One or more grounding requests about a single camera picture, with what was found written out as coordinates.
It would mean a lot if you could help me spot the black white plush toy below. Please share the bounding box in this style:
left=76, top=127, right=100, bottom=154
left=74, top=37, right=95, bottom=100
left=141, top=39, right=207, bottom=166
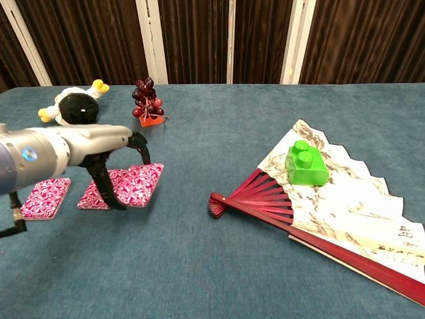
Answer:
left=37, top=78, right=110, bottom=127

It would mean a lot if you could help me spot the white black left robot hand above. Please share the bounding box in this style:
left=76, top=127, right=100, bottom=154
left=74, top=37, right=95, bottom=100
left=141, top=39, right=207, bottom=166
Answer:
left=66, top=124, right=153, bottom=211

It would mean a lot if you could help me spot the dark red grape bunch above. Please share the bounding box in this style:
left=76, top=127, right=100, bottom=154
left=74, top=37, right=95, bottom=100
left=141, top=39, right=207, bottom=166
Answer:
left=131, top=76, right=170, bottom=126

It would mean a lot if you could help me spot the orange red block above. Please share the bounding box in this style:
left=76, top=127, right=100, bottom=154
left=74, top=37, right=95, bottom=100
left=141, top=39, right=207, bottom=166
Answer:
left=138, top=114, right=166, bottom=128

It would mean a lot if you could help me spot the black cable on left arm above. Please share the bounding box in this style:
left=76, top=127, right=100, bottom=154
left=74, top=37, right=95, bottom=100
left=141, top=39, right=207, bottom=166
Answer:
left=0, top=191, right=28, bottom=239

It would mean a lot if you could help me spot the red ribbed paper folding fan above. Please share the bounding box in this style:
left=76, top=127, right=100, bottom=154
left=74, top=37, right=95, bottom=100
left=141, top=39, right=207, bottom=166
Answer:
left=209, top=118, right=425, bottom=307

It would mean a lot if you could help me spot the green toy building brick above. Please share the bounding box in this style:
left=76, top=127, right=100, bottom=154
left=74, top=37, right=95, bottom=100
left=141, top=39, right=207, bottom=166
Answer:
left=284, top=140, right=330, bottom=186

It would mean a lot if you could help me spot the blue felt table cloth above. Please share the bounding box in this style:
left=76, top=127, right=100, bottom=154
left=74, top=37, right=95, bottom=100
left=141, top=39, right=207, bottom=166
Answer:
left=0, top=82, right=425, bottom=319

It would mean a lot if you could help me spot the dark brown curtain panel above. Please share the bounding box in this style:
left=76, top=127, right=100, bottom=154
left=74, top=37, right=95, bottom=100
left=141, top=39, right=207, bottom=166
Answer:
left=232, top=0, right=295, bottom=84
left=157, top=0, right=230, bottom=84
left=298, top=0, right=425, bottom=84
left=14, top=0, right=149, bottom=87
left=0, top=18, right=41, bottom=93

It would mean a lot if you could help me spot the thin white frame post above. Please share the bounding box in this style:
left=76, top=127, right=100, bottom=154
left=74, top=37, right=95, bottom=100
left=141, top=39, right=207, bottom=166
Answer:
left=226, top=0, right=235, bottom=84

